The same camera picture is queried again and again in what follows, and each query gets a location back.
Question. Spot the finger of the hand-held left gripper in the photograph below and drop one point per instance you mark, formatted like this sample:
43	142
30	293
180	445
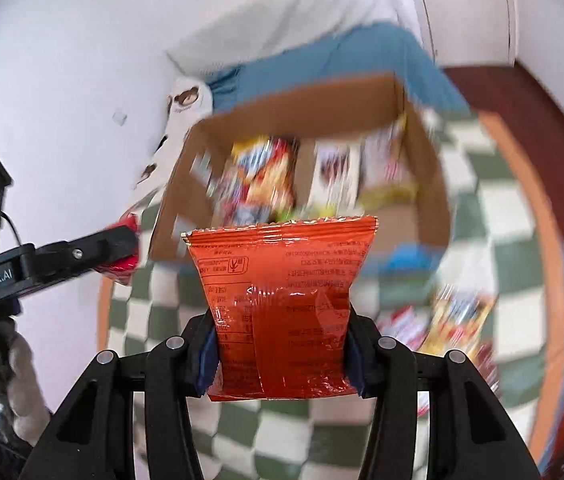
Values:
87	252

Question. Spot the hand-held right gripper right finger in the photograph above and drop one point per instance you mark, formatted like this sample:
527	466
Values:
356	370

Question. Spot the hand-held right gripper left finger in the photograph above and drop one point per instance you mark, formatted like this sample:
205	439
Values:
207	360

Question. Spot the red triangular snack packet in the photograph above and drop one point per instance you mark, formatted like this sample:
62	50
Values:
124	266

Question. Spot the orange snack packet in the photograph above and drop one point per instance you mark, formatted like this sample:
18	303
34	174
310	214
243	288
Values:
287	285

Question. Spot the yellow instant noodle packet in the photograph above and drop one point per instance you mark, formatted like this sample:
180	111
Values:
267	175

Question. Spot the white cookie stick packet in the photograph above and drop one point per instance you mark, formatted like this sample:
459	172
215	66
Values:
334	165

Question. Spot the printed cardboard box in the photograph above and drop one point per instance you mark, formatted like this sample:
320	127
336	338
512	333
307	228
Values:
312	105

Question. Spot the person's left forearm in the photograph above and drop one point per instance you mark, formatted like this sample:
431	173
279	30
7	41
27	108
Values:
17	375

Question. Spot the red white stick packet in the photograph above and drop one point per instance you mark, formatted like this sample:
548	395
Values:
401	327

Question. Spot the yellow panda snack packet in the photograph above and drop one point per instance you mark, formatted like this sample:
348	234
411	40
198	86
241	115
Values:
461	320

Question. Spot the dark red snack packet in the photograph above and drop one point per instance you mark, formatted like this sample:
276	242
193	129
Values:
486	367

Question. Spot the bear print pillow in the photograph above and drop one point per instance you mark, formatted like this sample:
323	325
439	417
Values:
184	110

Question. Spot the green white checkered mat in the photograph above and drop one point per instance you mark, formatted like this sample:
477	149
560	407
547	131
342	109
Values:
511	240

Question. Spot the blue bed sheet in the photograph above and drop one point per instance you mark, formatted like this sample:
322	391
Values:
361	55

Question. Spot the grey quilted pillow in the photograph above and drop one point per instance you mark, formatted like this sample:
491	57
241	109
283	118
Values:
312	15

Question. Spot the white door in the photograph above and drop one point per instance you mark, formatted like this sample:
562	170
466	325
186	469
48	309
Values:
466	5

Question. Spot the white wall outlet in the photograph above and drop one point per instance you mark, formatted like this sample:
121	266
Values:
120	117

